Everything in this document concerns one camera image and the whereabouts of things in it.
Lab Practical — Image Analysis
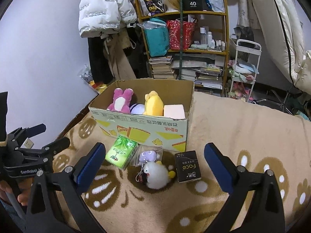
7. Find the pink bear plush toy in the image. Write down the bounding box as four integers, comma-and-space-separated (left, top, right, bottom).
107, 88, 134, 114

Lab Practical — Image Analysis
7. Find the yellow dog plush toy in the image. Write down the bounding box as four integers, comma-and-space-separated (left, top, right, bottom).
143, 90, 164, 116

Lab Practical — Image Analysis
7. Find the person's left hand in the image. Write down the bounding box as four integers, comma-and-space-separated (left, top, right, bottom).
0, 178, 33, 206

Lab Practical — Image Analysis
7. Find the green tissue pack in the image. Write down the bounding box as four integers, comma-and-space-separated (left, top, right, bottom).
105, 136, 138, 170

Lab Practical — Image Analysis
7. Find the beige patterned fleece blanket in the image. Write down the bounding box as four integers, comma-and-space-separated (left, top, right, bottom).
52, 91, 311, 233

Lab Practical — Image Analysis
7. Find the plastic snack bag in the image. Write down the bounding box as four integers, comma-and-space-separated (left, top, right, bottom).
79, 64, 96, 89

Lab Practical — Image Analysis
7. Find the black Face tissue pack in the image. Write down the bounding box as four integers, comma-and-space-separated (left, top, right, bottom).
175, 150, 201, 183

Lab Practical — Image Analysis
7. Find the purple toy in plastic bag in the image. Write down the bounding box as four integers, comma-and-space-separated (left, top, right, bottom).
130, 145, 163, 166

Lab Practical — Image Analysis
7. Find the white purple round plush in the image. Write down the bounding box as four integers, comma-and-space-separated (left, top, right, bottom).
130, 104, 145, 115

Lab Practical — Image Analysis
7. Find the printed cardboard box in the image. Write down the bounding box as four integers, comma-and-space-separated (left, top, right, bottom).
89, 78, 194, 152

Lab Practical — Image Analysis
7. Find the beige hanging coat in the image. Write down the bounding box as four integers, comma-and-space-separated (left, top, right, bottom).
103, 28, 136, 80

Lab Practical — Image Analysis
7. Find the pink sponge block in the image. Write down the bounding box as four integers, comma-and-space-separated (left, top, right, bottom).
163, 104, 186, 119

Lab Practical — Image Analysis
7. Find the stack of books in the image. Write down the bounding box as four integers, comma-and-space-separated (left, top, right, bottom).
149, 55, 176, 79

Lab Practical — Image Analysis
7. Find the white puffer jacket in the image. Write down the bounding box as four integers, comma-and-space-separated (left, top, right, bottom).
78, 0, 137, 38

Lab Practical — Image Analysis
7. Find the white trolley cart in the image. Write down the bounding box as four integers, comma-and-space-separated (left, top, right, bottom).
227, 38, 262, 103

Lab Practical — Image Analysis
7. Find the teal bag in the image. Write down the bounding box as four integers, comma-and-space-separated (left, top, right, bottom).
142, 18, 169, 57

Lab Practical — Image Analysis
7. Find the yellow wooden shelf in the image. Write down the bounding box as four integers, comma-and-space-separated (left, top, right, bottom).
135, 0, 229, 97

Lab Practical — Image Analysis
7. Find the red patterned gift bag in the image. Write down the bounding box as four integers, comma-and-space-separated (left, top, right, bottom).
167, 19, 196, 50

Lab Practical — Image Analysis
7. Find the cream white duvet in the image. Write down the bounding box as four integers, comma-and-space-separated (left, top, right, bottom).
252, 0, 310, 94

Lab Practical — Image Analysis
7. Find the black box numbered 40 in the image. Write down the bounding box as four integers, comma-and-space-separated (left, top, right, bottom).
182, 0, 203, 11

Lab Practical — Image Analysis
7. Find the green pole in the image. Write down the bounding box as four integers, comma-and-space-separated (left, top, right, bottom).
178, 0, 183, 80

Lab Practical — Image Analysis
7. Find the white fluffy plush keychain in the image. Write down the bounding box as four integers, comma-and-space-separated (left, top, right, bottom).
135, 161, 176, 190

